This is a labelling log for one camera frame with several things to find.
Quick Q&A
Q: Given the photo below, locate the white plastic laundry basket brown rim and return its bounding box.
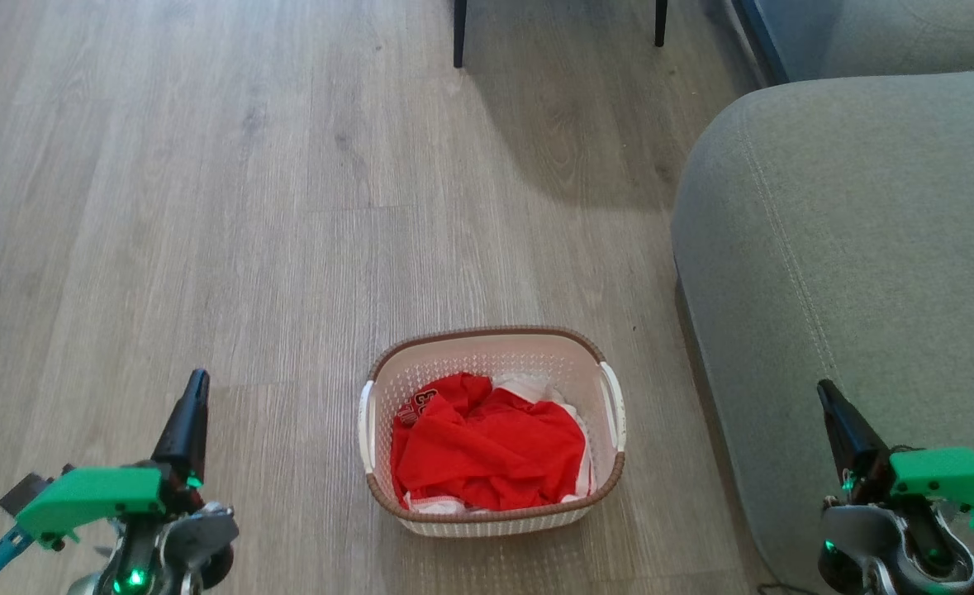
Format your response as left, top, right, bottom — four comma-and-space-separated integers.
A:
358, 326, 626, 538

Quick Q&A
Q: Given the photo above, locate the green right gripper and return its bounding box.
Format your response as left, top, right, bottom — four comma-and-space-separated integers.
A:
816, 379, 974, 536

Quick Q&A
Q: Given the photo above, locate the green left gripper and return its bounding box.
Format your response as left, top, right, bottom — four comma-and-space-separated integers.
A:
15, 369, 211, 552

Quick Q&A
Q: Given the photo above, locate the white garment with red trim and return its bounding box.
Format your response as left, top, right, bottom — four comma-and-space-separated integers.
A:
404, 374, 597, 516

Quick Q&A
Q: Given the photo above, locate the grey sofa section dark base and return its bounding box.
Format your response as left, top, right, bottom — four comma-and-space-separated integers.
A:
733, 0, 974, 85

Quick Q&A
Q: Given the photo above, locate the red jersey garment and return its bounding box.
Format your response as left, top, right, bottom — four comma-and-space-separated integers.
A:
391, 373, 587, 512

